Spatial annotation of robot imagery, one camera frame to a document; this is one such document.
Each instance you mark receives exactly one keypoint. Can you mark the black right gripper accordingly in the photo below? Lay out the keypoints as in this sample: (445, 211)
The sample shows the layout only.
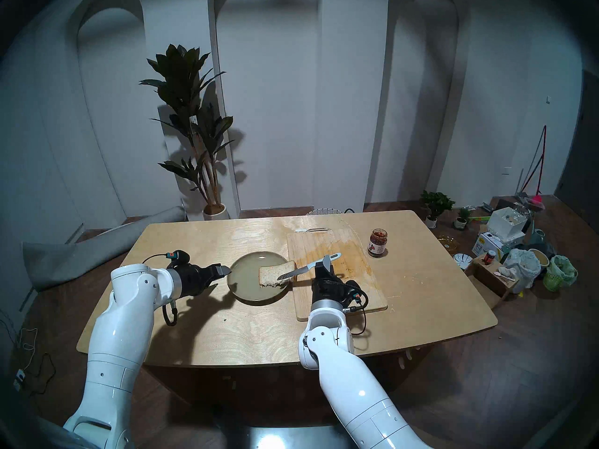
(330, 289)

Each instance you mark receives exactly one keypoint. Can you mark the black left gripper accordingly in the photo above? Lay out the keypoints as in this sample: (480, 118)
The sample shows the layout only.
(194, 278)

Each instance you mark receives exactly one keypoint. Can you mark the round green plate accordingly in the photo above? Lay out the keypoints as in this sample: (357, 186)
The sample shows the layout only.
(243, 279)

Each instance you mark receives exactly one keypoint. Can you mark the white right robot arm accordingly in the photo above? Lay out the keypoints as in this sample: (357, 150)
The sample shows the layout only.
(346, 373)

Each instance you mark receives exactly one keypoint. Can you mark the metal robot base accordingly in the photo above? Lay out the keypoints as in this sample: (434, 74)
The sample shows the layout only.
(290, 438)

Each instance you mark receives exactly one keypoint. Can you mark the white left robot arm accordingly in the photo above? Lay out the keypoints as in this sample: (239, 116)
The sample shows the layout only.
(121, 331)

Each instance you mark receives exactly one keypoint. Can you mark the slice of bread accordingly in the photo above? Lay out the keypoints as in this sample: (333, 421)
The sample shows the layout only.
(271, 276)

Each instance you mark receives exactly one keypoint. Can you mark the glass jam jar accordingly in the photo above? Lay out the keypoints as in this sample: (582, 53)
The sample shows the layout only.
(377, 244)

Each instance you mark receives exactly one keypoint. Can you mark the wooden cutting board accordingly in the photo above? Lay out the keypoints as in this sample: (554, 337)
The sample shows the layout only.
(365, 284)

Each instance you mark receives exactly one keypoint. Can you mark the bushy small potted plant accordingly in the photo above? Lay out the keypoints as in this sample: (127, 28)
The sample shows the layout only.
(436, 202)

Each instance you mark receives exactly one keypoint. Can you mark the rolled grey mat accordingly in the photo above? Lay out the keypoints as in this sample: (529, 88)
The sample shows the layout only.
(89, 249)

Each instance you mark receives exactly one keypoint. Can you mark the white patterned bowl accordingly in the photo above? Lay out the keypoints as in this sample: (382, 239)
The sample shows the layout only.
(463, 260)

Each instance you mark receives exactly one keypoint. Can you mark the tiny potted plant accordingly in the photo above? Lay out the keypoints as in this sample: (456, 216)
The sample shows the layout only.
(461, 220)

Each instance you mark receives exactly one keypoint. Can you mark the white and yellow carton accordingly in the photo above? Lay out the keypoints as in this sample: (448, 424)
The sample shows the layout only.
(486, 247)

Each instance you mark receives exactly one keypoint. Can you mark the open white box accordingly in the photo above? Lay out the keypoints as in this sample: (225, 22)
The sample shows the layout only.
(504, 226)

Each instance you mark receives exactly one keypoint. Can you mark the tall potted leafy plant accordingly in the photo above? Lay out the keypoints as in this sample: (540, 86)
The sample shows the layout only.
(182, 78)

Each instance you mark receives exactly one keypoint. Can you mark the white plastic bag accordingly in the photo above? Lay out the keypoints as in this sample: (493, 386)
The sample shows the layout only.
(523, 265)

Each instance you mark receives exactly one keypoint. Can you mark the beige bucket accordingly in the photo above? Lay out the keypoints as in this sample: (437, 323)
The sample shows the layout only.
(538, 257)

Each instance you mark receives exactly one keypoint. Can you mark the white power strip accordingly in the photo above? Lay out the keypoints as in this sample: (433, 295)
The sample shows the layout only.
(19, 380)

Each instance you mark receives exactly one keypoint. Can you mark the green mesh bag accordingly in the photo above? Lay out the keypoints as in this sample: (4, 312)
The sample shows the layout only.
(559, 275)

